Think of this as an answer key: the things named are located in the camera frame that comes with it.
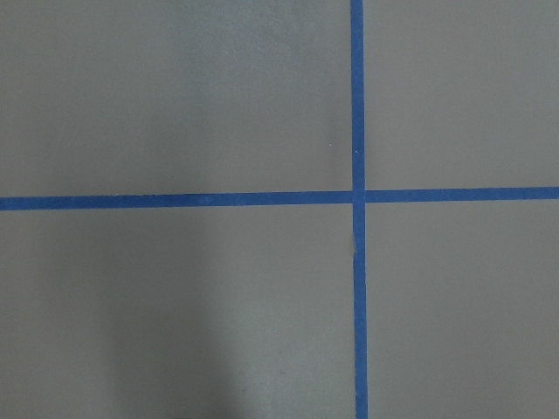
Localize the blue tape line lengthwise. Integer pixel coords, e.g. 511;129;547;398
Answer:
350;0;369;419

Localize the blue tape line crosswise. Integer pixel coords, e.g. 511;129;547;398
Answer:
1;187;558;211

